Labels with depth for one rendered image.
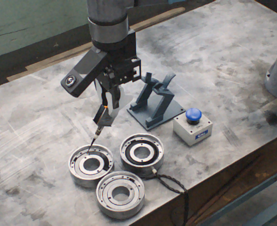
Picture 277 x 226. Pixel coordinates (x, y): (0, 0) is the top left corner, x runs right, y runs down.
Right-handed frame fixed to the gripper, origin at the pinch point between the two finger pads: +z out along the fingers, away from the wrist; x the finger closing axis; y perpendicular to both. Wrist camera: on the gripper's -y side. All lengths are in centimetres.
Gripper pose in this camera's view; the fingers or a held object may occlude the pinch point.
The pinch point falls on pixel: (107, 111)
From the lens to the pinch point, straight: 96.8
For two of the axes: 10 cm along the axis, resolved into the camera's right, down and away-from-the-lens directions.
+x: -5.6, -5.6, 6.0
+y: 8.3, -4.1, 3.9
